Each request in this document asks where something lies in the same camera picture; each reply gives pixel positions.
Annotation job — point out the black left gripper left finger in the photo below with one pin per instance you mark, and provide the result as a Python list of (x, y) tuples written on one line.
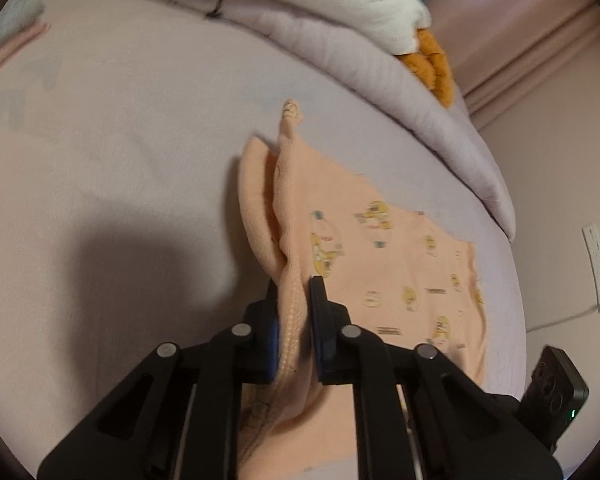
[(176, 415)]

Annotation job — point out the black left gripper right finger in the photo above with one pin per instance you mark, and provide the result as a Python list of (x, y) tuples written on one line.
[(417, 414)]

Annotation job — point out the orange cartoon print baby garment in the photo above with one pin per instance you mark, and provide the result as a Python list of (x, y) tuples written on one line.
[(398, 274)]

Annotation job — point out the lilac bed sheet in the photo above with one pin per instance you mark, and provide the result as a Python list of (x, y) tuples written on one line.
[(120, 134)]

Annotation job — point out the lilac folded quilt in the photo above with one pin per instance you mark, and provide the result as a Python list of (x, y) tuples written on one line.
[(381, 80)]

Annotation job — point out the pink curtain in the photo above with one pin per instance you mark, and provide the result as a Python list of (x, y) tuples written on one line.
[(500, 50)]

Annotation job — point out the pink folded garment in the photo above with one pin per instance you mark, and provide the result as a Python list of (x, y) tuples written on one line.
[(19, 41)]

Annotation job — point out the grey folded garment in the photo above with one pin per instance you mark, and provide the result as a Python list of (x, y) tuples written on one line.
[(17, 15)]

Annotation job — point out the white wall power strip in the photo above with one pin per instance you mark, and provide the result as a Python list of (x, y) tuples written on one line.
[(592, 242)]

